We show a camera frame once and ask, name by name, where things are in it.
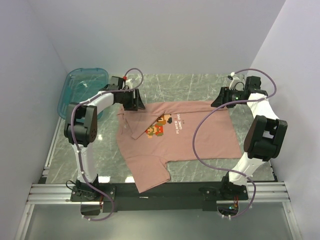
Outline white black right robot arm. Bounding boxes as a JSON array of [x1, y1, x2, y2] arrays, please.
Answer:
[[211, 73, 288, 200]]

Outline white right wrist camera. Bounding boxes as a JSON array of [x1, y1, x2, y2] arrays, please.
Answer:
[[227, 72, 241, 90]]

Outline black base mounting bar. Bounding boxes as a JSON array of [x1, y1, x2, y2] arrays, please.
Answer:
[[70, 181, 249, 216]]

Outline aluminium frame rail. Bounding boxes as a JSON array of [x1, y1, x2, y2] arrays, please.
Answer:
[[26, 182, 291, 205]]

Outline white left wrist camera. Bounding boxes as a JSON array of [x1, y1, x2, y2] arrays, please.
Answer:
[[122, 76, 134, 90]]

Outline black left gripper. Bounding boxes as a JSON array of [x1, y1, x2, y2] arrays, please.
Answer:
[[117, 89, 146, 112]]

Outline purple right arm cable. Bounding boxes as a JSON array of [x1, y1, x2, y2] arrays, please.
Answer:
[[192, 68, 278, 219]]

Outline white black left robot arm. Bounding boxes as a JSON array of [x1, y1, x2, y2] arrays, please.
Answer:
[[64, 76, 146, 201]]

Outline teal transparent plastic basket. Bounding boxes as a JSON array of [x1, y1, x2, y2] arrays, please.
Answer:
[[57, 67, 109, 119]]

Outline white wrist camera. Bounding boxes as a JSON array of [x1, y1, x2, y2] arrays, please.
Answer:
[[227, 72, 241, 90], [122, 76, 134, 90]]

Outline pink printed t-shirt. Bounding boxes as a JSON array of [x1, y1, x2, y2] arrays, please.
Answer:
[[116, 101, 242, 193]]

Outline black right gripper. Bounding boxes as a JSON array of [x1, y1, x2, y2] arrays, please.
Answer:
[[210, 87, 246, 109]]

